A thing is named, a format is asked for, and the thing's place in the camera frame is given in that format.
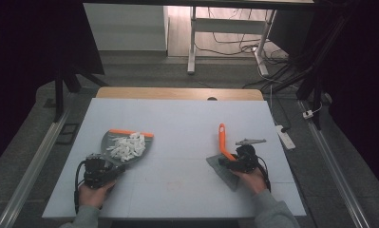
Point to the black curtain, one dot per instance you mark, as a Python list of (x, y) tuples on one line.
[(364, 95), (25, 63)]

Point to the small white adapter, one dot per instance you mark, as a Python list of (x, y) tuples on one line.
[(308, 114)]

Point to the white cabinet panel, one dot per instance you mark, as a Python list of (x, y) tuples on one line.
[(127, 28)]

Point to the light blue foam board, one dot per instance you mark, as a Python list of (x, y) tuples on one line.
[(177, 120)]

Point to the black plug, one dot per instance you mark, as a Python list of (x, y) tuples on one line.
[(285, 129)]

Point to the pile of white paper scraps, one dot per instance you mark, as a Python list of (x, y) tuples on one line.
[(127, 147)]

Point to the person's right hand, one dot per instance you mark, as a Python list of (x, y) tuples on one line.
[(253, 182)]

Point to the aluminium rail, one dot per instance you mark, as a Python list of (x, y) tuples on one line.
[(35, 164), (332, 167)]

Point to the wooden table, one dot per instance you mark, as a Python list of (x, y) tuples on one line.
[(165, 93)]

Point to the person's left hand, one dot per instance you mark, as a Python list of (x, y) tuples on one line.
[(93, 196)]

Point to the black rectangular floor frame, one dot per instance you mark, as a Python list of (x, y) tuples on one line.
[(67, 134)]

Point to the white desk frame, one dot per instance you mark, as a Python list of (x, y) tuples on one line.
[(228, 25)]

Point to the black metal stand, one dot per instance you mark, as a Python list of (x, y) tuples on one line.
[(59, 95), (317, 79)]

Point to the white power strip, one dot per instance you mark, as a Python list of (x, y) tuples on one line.
[(287, 141)]

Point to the grey dustpan with orange edge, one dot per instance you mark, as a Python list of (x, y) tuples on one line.
[(107, 144)]

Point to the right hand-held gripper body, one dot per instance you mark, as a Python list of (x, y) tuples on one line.
[(249, 155)]

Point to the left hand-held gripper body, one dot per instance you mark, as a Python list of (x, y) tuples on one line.
[(93, 171)]

